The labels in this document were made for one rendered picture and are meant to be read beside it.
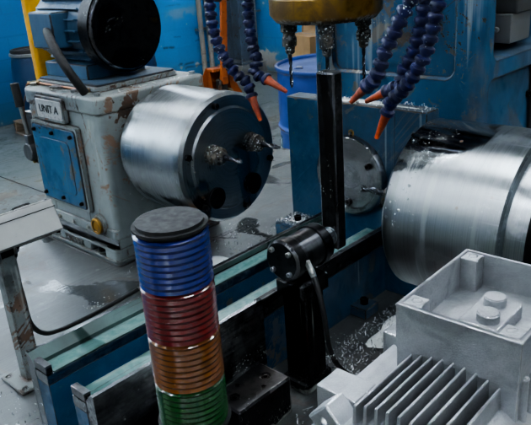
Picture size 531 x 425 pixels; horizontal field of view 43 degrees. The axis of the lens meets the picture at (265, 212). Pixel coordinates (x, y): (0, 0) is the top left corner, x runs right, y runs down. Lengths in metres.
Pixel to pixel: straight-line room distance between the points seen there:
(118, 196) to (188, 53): 6.70
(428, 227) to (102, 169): 0.74
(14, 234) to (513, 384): 0.73
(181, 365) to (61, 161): 0.99
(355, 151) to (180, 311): 0.73
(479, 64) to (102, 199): 0.78
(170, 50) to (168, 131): 6.67
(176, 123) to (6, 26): 5.66
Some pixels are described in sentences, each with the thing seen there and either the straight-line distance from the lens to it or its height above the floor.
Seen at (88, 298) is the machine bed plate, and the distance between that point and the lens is 1.35.
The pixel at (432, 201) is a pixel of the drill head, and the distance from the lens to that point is 0.88.
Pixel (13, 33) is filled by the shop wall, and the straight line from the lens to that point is 6.86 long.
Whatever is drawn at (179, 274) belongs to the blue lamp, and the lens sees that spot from 0.51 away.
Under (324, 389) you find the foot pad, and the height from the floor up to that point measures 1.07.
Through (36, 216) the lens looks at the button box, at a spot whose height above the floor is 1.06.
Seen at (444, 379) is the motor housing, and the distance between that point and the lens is 0.52.
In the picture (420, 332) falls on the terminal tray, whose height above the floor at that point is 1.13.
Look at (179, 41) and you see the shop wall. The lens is 7.96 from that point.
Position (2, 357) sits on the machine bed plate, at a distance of 1.23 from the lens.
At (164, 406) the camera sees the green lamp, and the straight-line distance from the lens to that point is 0.59.
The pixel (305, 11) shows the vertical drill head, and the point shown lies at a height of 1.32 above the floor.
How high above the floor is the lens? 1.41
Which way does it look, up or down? 22 degrees down
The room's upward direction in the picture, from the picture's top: 4 degrees counter-clockwise
